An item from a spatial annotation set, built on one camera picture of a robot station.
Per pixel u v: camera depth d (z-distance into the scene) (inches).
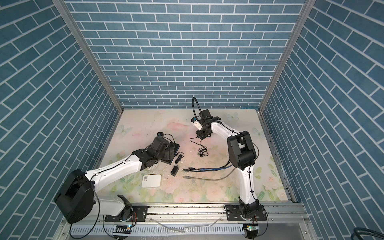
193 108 35.0
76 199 16.2
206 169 35.0
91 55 34.8
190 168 35.0
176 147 37.8
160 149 26.3
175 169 34.6
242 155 22.0
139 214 29.1
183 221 28.8
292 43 32.8
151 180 33.3
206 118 31.7
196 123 36.4
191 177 34.1
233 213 28.9
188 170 34.9
